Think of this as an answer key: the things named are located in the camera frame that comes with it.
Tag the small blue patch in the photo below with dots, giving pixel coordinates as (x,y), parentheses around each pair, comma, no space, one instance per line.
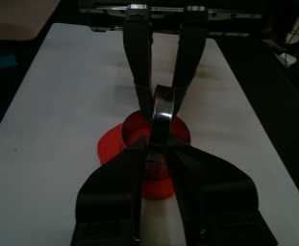
(6,61)

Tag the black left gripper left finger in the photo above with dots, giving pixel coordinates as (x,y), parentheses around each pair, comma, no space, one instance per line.
(108,198)

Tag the round metal dough cutter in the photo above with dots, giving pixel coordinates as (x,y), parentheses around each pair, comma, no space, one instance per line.
(162,105)

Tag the white cutting board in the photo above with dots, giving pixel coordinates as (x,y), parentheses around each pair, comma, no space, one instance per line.
(62,112)

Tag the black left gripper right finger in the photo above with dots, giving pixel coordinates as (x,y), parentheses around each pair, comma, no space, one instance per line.
(215,198)

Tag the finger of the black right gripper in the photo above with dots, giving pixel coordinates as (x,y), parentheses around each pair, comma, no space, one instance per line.
(138,54)
(193,51)

